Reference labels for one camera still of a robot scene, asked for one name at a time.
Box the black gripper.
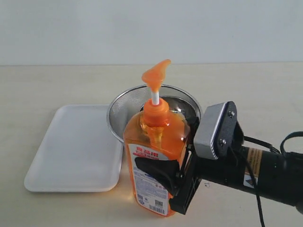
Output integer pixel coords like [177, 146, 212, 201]
[135, 116, 201, 215]

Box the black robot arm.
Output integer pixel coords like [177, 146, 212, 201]
[135, 118, 303, 214]

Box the small stainless steel bowl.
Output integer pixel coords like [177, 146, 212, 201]
[161, 96, 201, 119]

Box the orange dish soap pump bottle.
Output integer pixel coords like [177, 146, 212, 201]
[123, 59, 190, 217]

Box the steel mesh colander bowl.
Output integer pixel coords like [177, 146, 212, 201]
[107, 85, 203, 143]

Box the white rectangular plastic tray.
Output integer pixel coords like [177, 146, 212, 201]
[24, 105, 123, 192]

